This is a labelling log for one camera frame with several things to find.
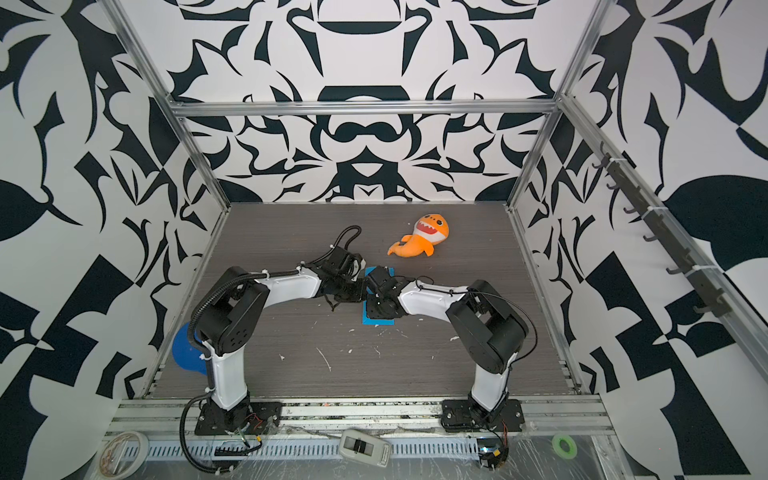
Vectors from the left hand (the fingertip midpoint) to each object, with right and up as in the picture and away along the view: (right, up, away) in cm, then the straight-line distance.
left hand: (372, 290), depth 95 cm
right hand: (+2, -7, -1) cm, 7 cm away
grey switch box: (-1, -30, -27) cm, 40 cm away
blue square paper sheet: (-1, -8, -6) cm, 10 cm away
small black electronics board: (+29, -34, -24) cm, 50 cm away
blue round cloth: (-50, -15, -12) cm, 53 cm away
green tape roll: (+46, -32, -24) cm, 61 cm away
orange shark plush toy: (+19, +19, +7) cm, 28 cm away
